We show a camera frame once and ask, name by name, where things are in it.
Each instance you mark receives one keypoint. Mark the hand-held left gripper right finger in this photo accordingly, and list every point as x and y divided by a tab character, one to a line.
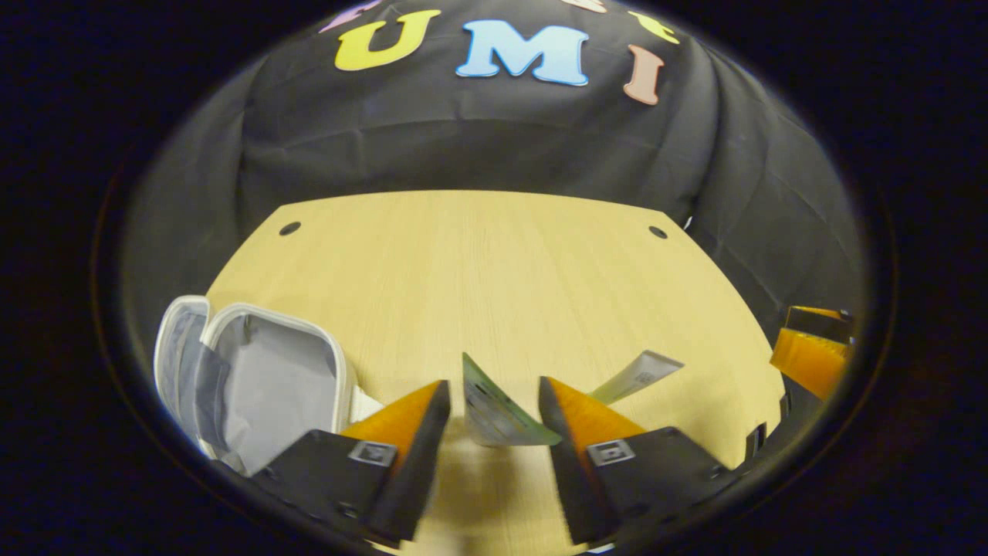
563	471

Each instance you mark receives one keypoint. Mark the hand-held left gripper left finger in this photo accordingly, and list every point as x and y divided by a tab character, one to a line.
421	463

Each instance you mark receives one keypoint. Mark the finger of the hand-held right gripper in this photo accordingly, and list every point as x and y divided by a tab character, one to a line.
818	320
806	363

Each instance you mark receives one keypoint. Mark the green skin care tube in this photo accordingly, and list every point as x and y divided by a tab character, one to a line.
494	413

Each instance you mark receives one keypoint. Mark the white skin care tube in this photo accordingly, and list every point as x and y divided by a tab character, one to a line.
641	372

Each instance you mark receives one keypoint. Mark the black backdrop cloth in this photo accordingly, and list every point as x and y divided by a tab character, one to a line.
463	131

